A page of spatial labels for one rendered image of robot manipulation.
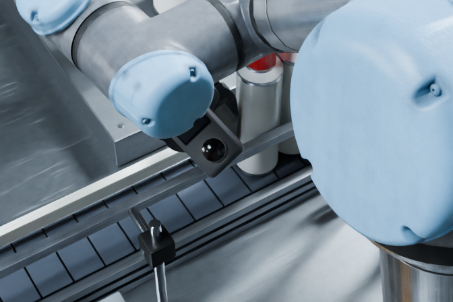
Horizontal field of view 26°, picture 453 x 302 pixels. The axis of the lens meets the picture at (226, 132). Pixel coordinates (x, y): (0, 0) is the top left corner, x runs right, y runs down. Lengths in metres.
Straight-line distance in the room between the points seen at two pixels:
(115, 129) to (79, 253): 0.18
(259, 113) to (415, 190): 0.64
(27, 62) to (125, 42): 0.58
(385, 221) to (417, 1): 0.10
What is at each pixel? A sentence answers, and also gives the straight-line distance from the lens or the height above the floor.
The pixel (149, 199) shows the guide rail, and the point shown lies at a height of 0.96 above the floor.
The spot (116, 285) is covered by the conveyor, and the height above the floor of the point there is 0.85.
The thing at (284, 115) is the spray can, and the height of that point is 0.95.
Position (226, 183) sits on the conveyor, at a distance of 1.16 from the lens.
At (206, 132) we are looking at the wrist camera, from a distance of 0.97.
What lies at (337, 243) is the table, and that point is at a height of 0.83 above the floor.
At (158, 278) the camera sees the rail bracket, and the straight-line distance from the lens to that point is 1.06.
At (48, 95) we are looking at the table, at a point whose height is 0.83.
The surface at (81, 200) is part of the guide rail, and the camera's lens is 1.12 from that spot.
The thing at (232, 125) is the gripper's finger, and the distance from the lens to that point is 1.09.
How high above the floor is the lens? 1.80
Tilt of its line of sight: 50 degrees down
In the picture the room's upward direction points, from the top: straight up
